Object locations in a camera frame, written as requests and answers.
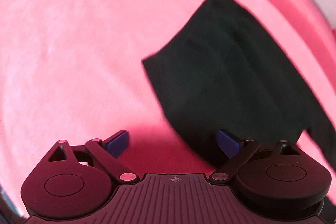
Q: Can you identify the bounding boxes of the black pants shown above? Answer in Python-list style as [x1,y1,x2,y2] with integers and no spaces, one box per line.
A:
[142,0,335,167]

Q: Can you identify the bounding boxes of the pink fleece blanket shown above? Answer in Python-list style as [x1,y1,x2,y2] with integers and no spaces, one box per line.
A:
[1,0,335,214]

